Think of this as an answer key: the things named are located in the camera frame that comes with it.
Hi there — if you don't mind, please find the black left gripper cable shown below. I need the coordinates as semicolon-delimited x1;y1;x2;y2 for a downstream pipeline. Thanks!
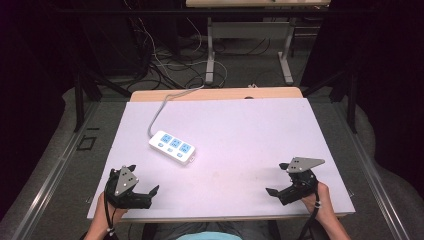
103;188;118;238

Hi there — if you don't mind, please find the person's light blue shirt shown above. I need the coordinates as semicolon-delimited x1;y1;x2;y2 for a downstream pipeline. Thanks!
175;231;244;240

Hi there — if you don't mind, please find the white power strip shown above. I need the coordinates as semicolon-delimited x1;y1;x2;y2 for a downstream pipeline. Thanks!
148;130;197;165

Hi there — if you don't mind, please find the white table mat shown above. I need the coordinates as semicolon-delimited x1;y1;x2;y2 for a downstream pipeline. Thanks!
86;97;357;221

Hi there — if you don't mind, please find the aluminium floor rail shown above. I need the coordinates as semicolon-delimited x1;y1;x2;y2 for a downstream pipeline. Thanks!
333;101;416;240
9;99;101;240

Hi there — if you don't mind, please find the bundle of black floor cables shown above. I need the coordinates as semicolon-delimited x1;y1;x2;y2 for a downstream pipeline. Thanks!
128;19;281;91

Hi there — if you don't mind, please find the grey power strip cable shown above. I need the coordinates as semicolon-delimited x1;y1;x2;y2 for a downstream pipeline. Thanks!
147;85;205;138

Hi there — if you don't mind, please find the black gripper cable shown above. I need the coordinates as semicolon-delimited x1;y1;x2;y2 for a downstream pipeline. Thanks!
103;188;118;238
297;191;322;240

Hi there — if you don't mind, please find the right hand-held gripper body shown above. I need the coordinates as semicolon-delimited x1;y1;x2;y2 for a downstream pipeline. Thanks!
277;156;326;206

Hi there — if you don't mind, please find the person's right hand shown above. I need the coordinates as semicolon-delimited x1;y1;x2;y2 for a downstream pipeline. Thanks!
300;181;335;224

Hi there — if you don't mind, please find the desk with white metal legs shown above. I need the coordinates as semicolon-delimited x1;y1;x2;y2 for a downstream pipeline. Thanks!
185;0;332;86

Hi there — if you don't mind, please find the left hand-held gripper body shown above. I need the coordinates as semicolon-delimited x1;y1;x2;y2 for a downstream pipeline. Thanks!
105;165;151;210

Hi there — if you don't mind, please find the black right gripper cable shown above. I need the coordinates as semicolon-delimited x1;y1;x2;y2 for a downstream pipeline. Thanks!
297;191;322;240

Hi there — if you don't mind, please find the black metal stand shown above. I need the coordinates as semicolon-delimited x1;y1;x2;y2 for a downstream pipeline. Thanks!
73;63;133;133
301;63;359;135

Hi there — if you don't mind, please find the person's left hand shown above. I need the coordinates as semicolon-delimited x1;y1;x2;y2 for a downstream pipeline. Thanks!
93;191;129;232

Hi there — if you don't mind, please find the black horizontal bar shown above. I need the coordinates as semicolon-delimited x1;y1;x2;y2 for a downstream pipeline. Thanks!
54;7;371;16

